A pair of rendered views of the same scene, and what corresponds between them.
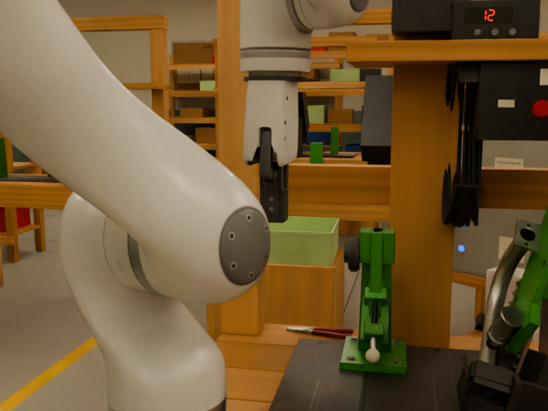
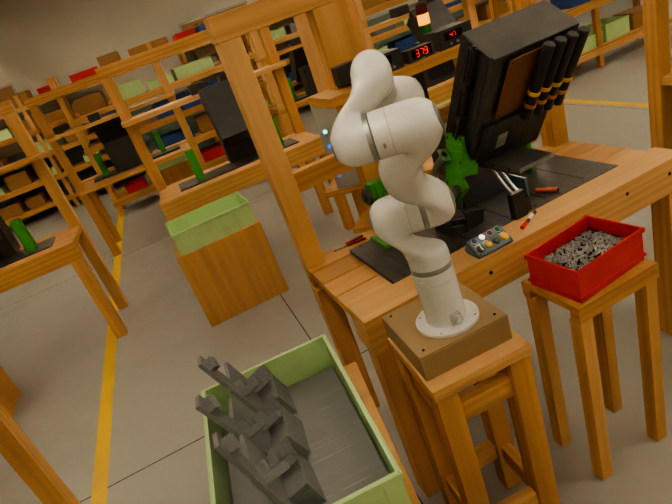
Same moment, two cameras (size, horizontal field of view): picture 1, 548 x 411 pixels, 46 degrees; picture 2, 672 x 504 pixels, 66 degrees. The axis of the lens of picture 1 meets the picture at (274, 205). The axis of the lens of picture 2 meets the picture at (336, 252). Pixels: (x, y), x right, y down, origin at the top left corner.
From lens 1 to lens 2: 107 cm
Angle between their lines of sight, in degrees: 29
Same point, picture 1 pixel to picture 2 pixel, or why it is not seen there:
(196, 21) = not seen: outside the picture
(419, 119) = not seen: hidden behind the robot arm
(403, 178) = not seen: hidden behind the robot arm
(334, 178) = (325, 167)
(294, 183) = (307, 178)
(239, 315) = (313, 255)
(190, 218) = (446, 197)
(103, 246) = (409, 222)
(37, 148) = (416, 196)
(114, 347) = (421, 252)
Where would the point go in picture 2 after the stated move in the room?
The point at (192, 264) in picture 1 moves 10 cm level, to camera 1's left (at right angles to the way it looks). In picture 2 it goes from (450, 210) to (422, 228)
